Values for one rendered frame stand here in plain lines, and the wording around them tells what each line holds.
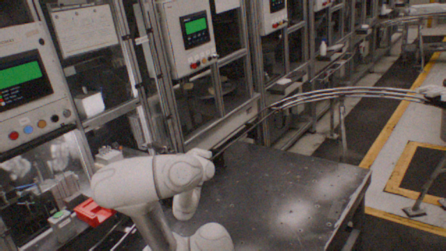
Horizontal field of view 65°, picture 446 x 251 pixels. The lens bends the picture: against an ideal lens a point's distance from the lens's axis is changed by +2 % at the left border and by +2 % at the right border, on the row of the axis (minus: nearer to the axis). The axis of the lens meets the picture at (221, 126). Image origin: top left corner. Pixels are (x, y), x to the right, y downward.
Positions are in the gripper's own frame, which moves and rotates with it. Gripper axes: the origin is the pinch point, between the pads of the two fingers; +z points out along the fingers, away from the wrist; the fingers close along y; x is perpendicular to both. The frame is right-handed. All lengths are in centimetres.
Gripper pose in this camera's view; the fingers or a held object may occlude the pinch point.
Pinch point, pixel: (148, 153)
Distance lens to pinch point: 182.5
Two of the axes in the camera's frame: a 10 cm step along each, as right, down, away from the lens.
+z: -7.9, -1.6, 5.9
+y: -1.3, -9.0, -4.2
